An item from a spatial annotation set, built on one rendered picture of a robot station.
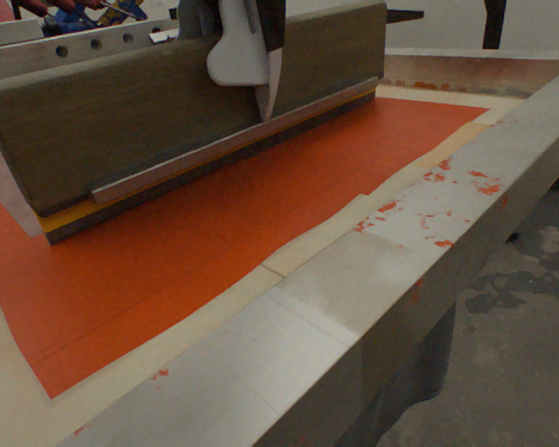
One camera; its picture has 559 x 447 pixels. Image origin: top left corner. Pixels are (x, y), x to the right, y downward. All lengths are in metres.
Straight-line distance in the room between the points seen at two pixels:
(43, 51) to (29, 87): 0.64
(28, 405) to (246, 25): 0.25
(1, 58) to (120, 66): 0.62
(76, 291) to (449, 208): 0.19
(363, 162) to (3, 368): 0.25
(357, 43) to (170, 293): 0.30
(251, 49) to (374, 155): 0.12
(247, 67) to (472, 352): 1.29
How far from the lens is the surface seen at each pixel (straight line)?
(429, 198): 0.19
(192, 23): 0.34
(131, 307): 0.21
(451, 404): 1.33
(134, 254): 0.25
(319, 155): 0.33
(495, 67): 0.48
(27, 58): 0.89
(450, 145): 0.35
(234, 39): 0.29
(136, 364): 0.18
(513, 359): 1.48
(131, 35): 0.96
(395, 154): 0.33
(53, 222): 0.29
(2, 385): 0.21
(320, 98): 0.37
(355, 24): 0.41
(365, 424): 0.51
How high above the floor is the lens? 1.08
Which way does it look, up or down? 31 degrees down
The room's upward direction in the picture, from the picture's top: 8 degrees counter-clockwise
